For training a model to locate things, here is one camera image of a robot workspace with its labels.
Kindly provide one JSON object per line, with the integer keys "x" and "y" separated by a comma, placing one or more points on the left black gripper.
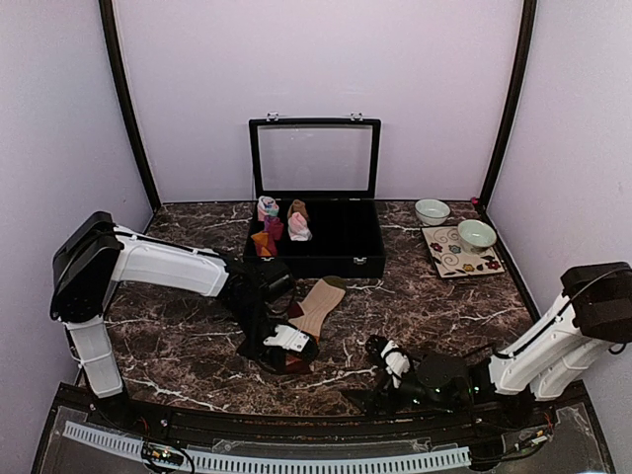
{"x": 275, "y": 355}

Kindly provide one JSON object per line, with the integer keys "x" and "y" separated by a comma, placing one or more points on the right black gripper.
{"x": 369, "y": 397}

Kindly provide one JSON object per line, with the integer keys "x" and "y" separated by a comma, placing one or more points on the striped brown beige sock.
{"x": 310, "y": 314}

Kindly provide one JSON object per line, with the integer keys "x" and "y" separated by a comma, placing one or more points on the pink patterned sock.
{"x": 298, "y": 229}

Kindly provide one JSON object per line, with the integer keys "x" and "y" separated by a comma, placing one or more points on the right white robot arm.
{"x": 590, "y": 317}

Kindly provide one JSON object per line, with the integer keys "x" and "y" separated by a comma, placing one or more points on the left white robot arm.
{"x": 100, "y": 254}

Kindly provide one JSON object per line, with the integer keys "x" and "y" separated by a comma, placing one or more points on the rolled orange sock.
{"x": 265, "y": 244}

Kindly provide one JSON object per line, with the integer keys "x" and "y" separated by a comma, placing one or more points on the rolled purple red sock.
{"x": 273, "y": 226}

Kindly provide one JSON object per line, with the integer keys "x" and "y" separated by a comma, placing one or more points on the small circuit board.
{"x": 159, "y": 453}

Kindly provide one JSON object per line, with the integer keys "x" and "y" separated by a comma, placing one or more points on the rolled pink white sock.
{"x": 266, "y": 207}

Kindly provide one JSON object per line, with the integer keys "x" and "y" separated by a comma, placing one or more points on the rolled brown sock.
{"x": 298, "y": 206}

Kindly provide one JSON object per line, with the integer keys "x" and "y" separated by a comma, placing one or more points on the floral square plate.
{"x": 450, "y": 259}

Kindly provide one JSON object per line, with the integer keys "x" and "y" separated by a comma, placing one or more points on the near pale green bowl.
{"x": 476, "y": 237}

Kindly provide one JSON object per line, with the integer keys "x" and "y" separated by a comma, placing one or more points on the pale green bowl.
{"x": 476, "y": 237}
{"x": 432, "y": 212}

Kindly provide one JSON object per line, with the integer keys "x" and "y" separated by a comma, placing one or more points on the far pale green bowl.
{"x": 432, "y": 212}

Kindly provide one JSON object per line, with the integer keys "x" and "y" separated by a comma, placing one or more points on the black glass-lid storage box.
{"x": 330, "y": 164}

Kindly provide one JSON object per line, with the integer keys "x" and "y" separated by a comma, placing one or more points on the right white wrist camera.
{"x": 394, "y": 362}

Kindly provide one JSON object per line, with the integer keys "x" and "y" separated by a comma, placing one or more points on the white slotted cable duct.
{"x": 237, "y": 456}

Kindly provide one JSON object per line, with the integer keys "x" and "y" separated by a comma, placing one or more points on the left black frame post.
{"x": 126, "y": 107}

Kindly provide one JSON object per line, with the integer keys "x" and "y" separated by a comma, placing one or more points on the black frame post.
{"x": 126, "y": 107}
{"x": 523, "y": 43}

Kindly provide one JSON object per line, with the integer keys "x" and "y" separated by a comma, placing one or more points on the right black frame post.
{"x": 523, "y": 43}

